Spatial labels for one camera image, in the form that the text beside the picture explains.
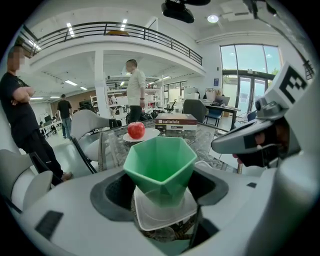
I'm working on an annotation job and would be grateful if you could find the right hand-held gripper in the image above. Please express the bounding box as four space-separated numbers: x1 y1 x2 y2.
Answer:
210 61 314 155

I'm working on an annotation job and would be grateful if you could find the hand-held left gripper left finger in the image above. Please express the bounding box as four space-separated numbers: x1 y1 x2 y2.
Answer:
19 171 166 256

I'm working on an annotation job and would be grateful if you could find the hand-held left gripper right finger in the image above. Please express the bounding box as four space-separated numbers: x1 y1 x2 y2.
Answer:
187 159 320 256

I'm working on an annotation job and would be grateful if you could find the green faceted cup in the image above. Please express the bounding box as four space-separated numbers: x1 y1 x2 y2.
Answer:
123 136 198 208

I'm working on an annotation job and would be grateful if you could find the black office desk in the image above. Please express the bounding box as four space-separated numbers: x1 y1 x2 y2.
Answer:
204 103 242 131

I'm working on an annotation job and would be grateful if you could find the blue chair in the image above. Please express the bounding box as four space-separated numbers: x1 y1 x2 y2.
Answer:
206 107 224 126

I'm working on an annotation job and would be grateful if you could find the silver laptop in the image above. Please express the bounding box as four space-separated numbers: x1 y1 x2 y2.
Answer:
214 95 231 107

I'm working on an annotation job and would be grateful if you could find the glass entrance door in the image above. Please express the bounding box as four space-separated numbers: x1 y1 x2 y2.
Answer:
236 74 269 118

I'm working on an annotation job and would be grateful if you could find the dark grey armchair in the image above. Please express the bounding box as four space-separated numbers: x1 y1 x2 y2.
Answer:
181 99 209 124

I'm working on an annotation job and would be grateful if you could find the brown and white box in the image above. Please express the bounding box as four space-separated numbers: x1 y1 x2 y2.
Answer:
154 113 198 133

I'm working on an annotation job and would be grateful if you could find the white shell chair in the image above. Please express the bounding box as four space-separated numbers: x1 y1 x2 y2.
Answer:
70 109 122 174
0 149 54 213

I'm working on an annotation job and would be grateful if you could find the black office chair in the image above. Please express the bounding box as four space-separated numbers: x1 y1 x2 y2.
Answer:
164 98 178 114

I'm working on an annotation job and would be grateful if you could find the round white plate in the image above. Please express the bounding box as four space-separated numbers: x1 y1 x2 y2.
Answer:
122 128 161 143

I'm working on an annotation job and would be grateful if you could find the red apple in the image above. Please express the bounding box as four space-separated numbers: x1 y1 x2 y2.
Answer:
127 121 146 140

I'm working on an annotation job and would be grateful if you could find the white storage shelf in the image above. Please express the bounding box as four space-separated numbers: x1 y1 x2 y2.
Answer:
105 74 164 118

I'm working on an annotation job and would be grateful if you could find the black overhead device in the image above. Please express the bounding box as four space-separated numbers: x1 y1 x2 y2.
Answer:
160 0 211 24

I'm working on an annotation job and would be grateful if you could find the black mezzanine railing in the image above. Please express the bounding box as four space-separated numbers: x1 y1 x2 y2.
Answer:
18 21 204 66

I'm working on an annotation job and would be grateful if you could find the black cable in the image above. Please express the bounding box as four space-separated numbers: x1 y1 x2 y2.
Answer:
242 0 315 78

